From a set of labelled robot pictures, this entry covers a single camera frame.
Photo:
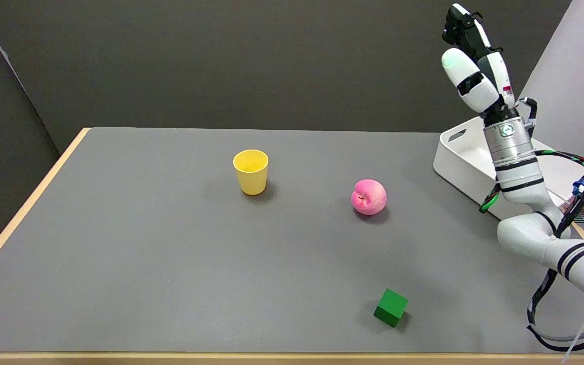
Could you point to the yellow plastic cup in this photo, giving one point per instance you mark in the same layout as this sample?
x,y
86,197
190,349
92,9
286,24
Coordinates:
x,y
251,175

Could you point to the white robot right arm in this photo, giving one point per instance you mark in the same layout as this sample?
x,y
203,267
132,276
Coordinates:
x,y
520,172

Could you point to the green wooden cube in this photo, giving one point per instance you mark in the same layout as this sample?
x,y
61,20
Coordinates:
x,y
390,307

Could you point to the white plastic bin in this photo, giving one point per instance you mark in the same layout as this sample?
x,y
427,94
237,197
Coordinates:
x,y
462,162

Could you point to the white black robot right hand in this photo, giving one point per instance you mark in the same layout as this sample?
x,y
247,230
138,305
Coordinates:
x,y
474,83

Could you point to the pink peach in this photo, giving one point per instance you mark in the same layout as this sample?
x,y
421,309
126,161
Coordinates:
x,y
369,197

